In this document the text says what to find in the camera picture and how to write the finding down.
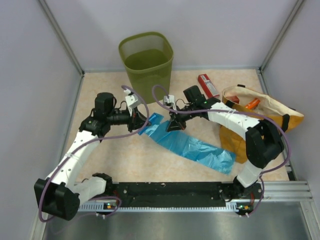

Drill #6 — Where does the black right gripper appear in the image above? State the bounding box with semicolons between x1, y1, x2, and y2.
166;103;197;133

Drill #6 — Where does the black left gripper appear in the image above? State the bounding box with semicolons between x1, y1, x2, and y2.
106;105;151;132

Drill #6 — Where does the blue plastic trash bag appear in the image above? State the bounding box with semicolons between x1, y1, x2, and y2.
138;112;236;175

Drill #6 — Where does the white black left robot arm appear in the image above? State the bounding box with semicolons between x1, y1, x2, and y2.
34;89;149;223

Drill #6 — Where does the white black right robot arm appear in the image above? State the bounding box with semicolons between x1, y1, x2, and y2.
163;85;284;198

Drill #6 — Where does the olive green plastic trash bin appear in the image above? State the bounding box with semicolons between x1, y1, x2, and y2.
118;31;174;104

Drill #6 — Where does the red rectangular carton box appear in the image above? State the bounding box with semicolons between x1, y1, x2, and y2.
197;74;220;98

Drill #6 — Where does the yellow canvas tote bag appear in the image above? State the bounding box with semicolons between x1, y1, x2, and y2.
219;85;305;165

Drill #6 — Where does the red box in tote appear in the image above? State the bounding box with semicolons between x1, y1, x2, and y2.
226;95;240;104

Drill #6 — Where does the orange packet in tote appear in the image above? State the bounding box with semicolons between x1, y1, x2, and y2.
245;98;261;110

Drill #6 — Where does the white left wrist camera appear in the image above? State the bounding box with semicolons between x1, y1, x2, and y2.
124;89;141;109

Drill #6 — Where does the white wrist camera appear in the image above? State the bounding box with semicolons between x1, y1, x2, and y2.
162;94;177;110
124;89;141;109

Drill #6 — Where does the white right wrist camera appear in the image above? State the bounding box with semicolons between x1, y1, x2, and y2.
162;94;177;110

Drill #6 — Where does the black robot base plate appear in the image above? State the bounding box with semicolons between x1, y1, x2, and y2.
84;181;263;208

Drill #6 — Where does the grey slotted cable duct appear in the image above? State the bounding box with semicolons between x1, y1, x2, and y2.
78;201;253;213

